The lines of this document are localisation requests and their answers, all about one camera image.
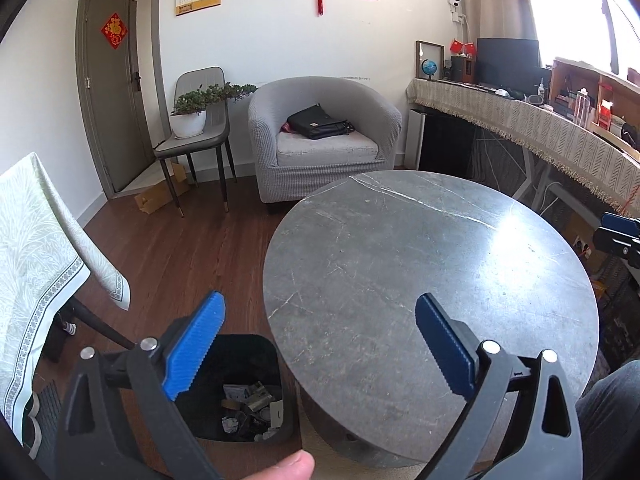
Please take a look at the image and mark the round grey stone table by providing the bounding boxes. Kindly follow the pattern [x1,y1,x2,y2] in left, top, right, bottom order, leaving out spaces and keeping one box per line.
[262,170,601,469]

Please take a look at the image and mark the dark shoe with white sole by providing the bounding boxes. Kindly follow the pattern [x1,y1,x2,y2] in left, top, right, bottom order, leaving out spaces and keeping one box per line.
[20,391,46,460]

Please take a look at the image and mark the potted plant in white pot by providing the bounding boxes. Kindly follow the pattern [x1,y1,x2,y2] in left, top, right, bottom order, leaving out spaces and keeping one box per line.
[171,81,259,139]

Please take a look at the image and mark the black trash bin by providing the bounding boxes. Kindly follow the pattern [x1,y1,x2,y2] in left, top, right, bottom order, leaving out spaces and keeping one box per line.
[175,334,296,444]

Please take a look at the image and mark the grey dining chair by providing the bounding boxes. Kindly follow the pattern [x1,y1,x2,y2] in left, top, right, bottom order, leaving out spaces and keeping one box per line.
[152,66,238,219]

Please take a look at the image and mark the grey armchair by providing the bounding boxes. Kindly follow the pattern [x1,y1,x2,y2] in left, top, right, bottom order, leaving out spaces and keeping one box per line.
[248,76,403,211]

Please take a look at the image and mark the red diamond door decoration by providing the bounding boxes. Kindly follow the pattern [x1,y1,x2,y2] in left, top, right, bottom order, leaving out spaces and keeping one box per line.
[101,11,129,50]

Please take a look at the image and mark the white floor appliance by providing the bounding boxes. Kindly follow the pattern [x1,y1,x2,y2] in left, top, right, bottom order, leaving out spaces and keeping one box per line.
[406,107,427,171]

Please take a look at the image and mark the fringed side desk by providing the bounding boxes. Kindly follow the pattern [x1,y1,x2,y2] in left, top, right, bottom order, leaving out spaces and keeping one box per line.
[405,77,640,219]

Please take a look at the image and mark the brown wooden speaker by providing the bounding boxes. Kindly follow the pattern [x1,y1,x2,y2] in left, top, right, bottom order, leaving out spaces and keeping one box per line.
[444,55,476,83]

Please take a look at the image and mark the black handbag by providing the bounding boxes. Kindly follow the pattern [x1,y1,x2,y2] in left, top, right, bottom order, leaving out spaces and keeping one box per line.
[286,103,356,141]

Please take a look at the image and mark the white desk frame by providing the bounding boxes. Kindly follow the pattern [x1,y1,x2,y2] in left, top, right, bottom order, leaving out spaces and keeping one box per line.
[492,142,563,217]

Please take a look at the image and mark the dark floor box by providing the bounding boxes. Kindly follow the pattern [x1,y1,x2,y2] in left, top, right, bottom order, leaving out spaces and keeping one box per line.
[42,326,69,364]

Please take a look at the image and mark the wooden desk shelf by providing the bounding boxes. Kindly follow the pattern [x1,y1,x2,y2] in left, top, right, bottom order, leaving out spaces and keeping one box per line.
[547,57,640,154]

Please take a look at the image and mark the black table leg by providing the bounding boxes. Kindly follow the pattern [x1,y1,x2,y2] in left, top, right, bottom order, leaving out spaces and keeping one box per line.
[70,297,137,352]

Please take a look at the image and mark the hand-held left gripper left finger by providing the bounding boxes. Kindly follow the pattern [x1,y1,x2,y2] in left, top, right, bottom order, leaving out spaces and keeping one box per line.
[54,290,227,480]

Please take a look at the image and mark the heap of mixed refuse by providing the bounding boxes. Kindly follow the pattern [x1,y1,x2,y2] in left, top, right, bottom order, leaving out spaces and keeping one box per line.
[220,381,286,442]

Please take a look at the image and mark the dark ribbed floor mat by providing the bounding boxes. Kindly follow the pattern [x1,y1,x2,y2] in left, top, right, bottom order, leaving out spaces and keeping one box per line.
[34,379,68,468]

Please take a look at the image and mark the person's left hand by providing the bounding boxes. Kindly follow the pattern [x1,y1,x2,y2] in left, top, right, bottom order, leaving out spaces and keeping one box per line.
[239,450,316,480]

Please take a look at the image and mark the cardboard box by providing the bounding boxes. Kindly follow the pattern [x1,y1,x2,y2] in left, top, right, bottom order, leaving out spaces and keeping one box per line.
[134,162,191,216]

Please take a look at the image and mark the wooden picture frame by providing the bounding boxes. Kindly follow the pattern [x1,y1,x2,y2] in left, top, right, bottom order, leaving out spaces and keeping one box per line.
[415,40,446,81]

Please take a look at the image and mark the pale green patterned tablecloth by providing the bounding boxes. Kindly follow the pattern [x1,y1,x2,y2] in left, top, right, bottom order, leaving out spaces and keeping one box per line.
[0,152,132,445]

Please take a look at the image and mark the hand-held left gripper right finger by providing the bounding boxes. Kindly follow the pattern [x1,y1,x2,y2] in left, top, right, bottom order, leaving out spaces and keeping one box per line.
[415,292,585,480]

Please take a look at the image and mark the person's grey trouser leg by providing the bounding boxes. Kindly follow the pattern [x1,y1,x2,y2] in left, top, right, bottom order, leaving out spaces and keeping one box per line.
[574,359,640,480]

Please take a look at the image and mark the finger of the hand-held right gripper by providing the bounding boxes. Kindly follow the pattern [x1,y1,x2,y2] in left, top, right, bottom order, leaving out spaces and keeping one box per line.
[592,211,640,262]

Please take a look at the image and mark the grey door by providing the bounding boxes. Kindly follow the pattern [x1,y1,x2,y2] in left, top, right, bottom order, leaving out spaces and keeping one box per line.
[75,0,157,197]

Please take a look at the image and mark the black monitor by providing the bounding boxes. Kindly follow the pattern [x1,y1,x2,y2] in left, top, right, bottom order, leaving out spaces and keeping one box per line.
[475,37,541,86]

